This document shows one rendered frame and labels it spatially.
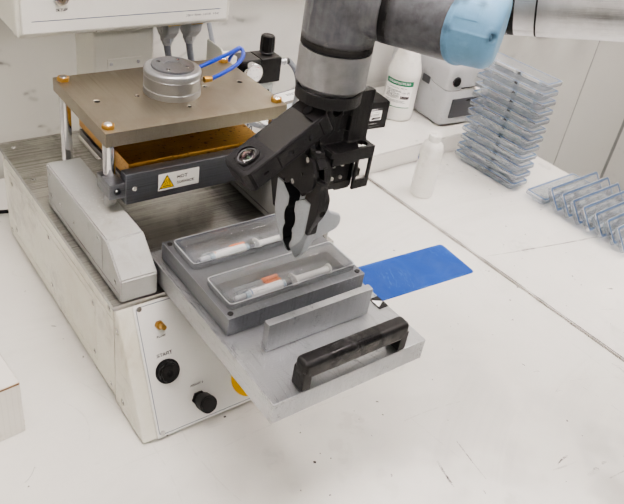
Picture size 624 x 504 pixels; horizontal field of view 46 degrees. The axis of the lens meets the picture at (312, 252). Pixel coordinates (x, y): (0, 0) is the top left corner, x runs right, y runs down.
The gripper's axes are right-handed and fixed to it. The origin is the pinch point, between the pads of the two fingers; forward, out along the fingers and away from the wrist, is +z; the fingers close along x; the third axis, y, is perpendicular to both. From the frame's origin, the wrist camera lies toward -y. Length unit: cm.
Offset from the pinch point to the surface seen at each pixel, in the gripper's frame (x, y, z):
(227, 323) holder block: -3.7, -10.0, 5.5
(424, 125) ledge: 57, 84, 24
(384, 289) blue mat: 14.1, 35.2, 29.0
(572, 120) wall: 86, 200, 54
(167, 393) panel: 4.9, -12.5, 23.6
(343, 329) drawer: -9.1, 2.9, 7.2
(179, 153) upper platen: 22.2, -3.0, -1.5
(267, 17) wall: 80, 49, 3
